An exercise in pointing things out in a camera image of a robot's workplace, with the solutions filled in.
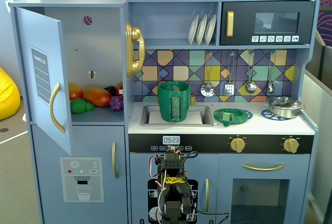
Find yellow bean bag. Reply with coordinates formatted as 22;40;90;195
0;66;21;121

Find grey toy sink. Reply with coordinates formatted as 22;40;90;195
141;105;215;128

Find gold oven handle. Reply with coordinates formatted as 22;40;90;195
241;163;285;172

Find red orange toy peach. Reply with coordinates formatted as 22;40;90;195
67;82;84;102

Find gold microwave handle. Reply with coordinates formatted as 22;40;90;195
226;11;234;37

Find green 3d printed lid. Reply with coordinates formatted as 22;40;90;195
213;107;254;128

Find purple toy grapes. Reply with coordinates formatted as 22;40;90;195
108;96;124;111

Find green toy vegetable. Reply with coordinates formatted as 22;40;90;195
70;99;94;114

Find gold cupboard handle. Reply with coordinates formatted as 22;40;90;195
204;178;210;213

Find black camera usb cable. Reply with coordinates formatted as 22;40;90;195
184;150;230;222

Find orange toy mango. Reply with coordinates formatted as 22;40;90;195
82;86;112;107

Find green 3d printed container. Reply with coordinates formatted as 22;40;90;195
157;81;191;123

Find metal slotted spoon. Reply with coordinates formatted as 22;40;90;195
200;51;216;97

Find gold stove knob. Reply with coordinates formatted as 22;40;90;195
283;137;299;154
230;137;246;153

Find black toy microwave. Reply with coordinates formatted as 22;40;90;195
219;0;316;46

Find metal slotted spatula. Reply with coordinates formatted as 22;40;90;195
224;51;236;96

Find gold toy telephone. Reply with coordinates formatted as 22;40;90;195
125;21;146;78

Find steel pot with lid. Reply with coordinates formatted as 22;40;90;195
264;96;304;119

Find metal ladle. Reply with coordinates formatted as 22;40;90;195
245;51;257;94

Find grey desk divider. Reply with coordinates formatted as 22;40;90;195
303;44;332;211

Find blue door with shopping list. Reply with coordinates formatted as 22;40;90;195
14;7;72;156

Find white toy plate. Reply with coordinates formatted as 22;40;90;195
188;14;200;45
196;14;208;45
204;13;217;45

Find gold curved door handle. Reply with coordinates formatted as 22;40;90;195
49;82;65;133

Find gold straight freezer handle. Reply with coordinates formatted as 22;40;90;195
112;141;119;179

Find blue wooden toy kitchen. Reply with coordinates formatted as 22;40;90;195
9;0;321;224

